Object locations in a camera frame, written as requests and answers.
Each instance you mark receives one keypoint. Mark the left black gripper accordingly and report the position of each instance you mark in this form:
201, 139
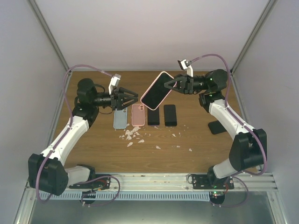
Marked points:
117, 98

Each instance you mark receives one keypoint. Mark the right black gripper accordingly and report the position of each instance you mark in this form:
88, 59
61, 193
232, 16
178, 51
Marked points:
186, 84

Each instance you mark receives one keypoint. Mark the pink phone case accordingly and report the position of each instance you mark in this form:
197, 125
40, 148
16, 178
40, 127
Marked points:
137, 115

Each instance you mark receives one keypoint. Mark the black phone from blue case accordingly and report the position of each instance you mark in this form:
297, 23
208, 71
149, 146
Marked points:
170, 116

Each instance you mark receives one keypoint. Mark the purple black phone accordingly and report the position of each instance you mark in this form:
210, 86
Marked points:
153, 117

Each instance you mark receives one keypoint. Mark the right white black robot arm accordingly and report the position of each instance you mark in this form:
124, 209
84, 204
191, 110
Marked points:
249, 148

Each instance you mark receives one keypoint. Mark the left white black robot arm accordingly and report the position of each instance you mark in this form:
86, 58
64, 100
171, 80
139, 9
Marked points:
46, 170

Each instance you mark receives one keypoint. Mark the phone in black case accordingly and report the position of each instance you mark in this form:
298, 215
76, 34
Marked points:
216, 127

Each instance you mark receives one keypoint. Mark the white debris flakes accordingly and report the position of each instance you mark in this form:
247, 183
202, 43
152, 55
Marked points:
155, 137

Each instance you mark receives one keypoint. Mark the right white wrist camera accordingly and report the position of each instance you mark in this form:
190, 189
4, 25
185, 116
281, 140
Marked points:
185, 65

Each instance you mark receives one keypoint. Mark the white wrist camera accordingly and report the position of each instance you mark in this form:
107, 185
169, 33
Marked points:
114, 81
185, 65

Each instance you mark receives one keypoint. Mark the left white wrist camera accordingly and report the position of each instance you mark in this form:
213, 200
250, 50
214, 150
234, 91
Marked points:
114, 81

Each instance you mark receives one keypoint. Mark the aluminium front rail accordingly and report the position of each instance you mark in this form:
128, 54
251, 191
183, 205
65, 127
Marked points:
156, 182

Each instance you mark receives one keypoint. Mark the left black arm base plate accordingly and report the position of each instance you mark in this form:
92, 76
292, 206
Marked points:
99, 184

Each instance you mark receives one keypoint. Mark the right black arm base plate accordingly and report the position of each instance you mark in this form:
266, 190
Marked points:
201, 182

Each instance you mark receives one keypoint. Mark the right aluminium corner post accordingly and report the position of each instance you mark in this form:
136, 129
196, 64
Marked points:
257, 27

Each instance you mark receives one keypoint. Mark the aluminium corner post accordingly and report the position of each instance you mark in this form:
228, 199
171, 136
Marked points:
257, 27
37, 12

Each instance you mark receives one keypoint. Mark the grey slotted cable duct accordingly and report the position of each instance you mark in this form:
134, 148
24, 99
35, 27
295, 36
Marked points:
132, 196

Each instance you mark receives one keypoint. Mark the left aluminium corner post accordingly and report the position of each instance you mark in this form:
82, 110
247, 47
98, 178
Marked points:
37, 12

